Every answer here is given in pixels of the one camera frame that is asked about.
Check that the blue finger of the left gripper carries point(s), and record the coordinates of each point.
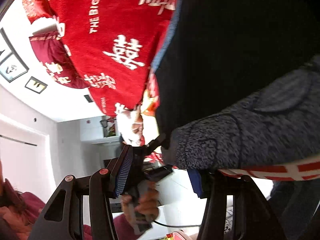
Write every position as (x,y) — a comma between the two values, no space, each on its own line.
(155,143)

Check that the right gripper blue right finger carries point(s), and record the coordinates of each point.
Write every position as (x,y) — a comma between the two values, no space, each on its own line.
(253,217)

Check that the black pants with patterned lining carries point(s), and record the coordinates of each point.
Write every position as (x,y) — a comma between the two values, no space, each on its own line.
(238,88)

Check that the person's maroon sleeve forearm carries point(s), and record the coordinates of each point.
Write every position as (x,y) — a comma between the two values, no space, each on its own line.
(21,211)

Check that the person's left hand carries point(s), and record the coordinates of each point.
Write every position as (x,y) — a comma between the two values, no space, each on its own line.
(148,204)

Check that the red blanket with white characters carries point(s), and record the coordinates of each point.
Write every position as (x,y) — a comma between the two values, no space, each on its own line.
(112,45)

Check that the dark red pillow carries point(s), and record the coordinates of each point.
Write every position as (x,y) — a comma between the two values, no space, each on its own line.
(52,54)

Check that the small framed picture on wall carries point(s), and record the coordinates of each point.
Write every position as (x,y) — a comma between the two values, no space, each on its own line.
(35,85)

